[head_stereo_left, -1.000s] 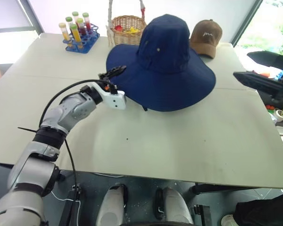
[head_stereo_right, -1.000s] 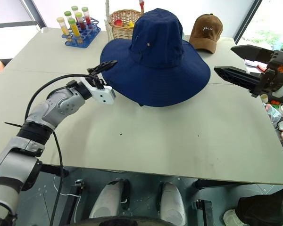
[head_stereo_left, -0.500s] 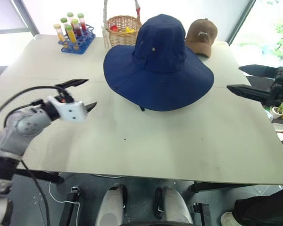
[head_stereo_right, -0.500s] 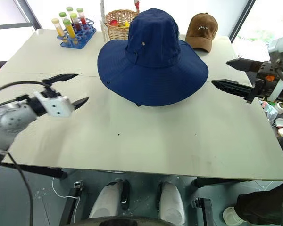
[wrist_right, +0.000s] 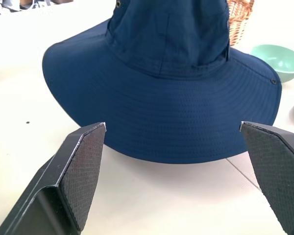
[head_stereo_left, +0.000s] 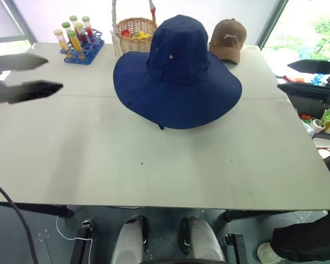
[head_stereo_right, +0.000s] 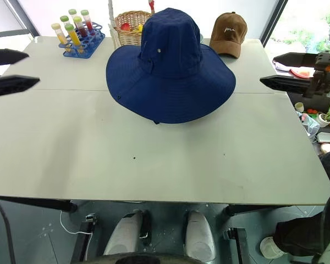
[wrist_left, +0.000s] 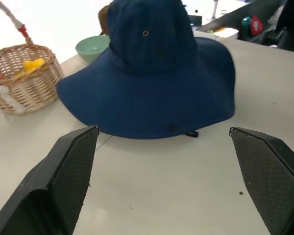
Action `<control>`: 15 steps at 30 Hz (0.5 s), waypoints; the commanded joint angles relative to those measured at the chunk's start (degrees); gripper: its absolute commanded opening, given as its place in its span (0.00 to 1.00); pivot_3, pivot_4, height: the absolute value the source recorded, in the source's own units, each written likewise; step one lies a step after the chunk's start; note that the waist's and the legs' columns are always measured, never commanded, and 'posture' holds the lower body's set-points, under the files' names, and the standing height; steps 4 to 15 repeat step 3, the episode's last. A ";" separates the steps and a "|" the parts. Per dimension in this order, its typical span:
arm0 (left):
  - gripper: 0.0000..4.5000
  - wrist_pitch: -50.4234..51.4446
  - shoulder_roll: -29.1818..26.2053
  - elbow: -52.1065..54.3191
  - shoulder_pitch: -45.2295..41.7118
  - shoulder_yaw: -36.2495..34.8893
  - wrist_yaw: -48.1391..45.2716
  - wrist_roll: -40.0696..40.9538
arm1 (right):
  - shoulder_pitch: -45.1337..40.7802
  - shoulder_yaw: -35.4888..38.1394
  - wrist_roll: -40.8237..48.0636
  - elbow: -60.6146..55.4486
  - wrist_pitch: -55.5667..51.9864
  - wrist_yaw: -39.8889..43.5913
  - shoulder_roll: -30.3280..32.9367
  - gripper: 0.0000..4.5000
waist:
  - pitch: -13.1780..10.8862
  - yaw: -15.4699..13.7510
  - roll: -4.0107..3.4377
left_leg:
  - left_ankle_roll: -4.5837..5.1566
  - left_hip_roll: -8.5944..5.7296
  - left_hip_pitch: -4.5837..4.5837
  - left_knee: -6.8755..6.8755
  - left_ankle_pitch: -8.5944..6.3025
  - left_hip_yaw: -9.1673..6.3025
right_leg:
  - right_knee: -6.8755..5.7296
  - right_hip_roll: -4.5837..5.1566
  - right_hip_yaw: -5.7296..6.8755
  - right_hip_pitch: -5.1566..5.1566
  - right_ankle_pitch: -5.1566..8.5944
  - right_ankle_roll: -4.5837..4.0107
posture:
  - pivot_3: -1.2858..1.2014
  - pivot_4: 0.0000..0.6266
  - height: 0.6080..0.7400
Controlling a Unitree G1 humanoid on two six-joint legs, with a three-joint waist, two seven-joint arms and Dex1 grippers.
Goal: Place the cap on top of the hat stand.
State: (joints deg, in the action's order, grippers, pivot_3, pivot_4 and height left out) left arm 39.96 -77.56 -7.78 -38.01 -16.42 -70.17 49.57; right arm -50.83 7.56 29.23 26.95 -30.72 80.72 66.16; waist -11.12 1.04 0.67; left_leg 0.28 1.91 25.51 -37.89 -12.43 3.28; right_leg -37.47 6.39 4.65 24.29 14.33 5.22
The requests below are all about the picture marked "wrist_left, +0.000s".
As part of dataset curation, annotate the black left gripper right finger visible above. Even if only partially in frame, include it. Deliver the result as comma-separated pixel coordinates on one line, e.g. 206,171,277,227
229,126,294,235

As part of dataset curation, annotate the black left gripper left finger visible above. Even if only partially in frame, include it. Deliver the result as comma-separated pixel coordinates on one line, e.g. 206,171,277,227
0,125,99,235

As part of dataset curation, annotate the navy blue wide-brim hat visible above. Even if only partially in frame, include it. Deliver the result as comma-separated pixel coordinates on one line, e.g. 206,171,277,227
56,0,236,140

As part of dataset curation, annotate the woven wicker basket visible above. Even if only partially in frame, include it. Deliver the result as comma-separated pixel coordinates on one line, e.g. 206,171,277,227
0,0,64,115

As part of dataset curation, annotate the yellow toy in basket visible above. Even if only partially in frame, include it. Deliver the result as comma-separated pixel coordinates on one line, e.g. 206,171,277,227
19,57,46,76

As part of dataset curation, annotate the mint green bowl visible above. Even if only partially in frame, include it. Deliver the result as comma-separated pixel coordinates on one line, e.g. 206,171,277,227
75,35,111,65

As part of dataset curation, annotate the teal water bottle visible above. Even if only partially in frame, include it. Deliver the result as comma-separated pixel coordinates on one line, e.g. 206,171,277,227
240,16,252,37

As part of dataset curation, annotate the red pouch with white cross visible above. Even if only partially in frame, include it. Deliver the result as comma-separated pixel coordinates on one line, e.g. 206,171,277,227
250,14,264,35

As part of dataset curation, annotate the black monitor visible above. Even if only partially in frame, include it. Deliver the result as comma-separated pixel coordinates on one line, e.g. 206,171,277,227
187,14,203,27

